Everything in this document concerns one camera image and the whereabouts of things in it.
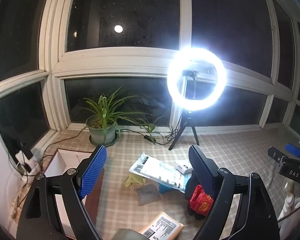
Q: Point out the white printed plastic bag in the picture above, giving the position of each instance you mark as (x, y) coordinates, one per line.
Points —
(155, 170)

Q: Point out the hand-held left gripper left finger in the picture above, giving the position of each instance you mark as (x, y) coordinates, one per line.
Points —
(93, 172)

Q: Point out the dark red cardboard box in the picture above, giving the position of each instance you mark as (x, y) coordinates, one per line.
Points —
(95, 210)

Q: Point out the red packet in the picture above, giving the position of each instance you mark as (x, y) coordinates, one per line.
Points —
(200, 202)

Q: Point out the grey printed pouch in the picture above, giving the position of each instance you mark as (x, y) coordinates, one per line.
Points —
(147, 195)

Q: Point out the white power strip with plugs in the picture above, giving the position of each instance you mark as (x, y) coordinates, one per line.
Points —
(23, 163)

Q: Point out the green spider plant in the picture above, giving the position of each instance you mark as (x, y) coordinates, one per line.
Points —
(103, 110)

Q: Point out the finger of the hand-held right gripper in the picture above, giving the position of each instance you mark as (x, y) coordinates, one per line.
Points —
(293, 150)
(275, 153)

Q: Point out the blue silicone funnel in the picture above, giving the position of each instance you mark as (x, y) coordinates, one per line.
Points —
(165, 188)

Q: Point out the grey-green plant pot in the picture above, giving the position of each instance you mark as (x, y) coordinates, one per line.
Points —
(100, 132)

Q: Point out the yellow labelled parcel bag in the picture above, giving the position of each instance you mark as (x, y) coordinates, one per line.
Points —
(176, 226)

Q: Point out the black plug adapter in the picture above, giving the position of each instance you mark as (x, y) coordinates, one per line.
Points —
(23, 150)

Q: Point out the black glove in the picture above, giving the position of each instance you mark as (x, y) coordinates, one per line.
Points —
(190, 185)

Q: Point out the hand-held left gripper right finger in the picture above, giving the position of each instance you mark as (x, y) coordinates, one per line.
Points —
(202, 170)

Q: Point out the green pot saucer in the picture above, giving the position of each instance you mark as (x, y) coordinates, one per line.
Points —
(110, 143)

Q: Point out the yellow cleaning cloth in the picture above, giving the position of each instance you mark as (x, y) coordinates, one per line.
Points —
(133, 180)

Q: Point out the person's right hand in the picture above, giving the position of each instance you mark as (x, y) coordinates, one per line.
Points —
(290, 200)

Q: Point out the small white box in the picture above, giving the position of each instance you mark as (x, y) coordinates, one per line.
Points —
(183, 167)

